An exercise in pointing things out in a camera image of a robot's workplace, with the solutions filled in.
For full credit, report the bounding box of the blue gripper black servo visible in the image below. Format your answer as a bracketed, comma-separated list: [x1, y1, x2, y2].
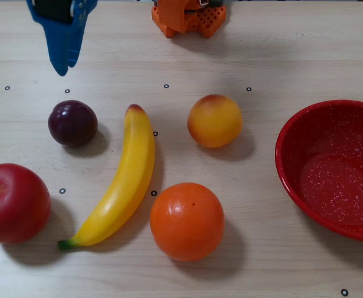
[25, 0, 98, 77]

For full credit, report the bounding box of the dark purple plum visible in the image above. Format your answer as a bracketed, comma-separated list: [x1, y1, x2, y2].
[47, 99, 99, 148]

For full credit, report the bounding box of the orange lattice robot base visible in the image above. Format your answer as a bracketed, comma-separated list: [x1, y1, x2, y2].
[151, 0, 227, 38]

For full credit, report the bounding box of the red speckled bowl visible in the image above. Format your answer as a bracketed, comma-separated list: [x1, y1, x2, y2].
[274, 99, 363, 243]

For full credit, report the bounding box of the yellow plastic banana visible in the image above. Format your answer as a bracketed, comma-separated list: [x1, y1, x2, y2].
[56, 104, 156, 251]

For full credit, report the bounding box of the red apple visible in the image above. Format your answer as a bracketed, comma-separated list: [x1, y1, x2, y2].
[0, 163, 52, 245]

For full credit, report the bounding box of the yellow orange peach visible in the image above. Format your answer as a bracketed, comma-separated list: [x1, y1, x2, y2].
[187, 94, 243, 149]

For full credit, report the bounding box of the orange fruit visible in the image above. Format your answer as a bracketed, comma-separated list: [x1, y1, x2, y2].
[150, 182, 225, 262]

